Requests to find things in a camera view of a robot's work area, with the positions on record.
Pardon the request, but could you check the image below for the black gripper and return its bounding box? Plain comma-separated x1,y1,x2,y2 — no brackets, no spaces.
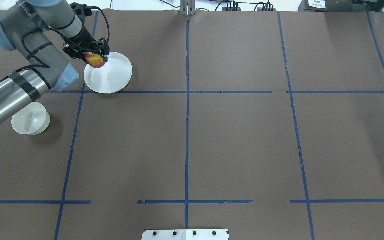
62,32,109,62

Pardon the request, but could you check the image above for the red yellow apple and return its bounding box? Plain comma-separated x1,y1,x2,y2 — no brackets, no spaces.
84,52,106,68

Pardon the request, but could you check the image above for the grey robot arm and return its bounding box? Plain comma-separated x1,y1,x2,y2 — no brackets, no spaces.
0,0,110,125

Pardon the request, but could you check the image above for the white round plate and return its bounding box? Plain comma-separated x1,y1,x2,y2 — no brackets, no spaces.
83,52,133,94

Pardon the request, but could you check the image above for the white plastic bowl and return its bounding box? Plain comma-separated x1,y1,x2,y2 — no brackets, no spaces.
11,102,50,135

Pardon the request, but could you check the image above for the black power strip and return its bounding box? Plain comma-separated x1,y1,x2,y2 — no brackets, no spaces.
221,1,241,12

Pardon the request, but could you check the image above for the black box with label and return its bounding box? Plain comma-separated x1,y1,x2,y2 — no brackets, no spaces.
297,0,367,12

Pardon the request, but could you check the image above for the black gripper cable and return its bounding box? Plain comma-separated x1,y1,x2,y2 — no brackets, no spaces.
0,3,110,84

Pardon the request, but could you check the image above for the grey metal camera post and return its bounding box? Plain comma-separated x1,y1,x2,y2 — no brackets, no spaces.
179,0,196,16

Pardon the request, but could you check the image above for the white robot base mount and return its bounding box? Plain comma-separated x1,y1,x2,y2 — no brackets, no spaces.
141,228,230,240

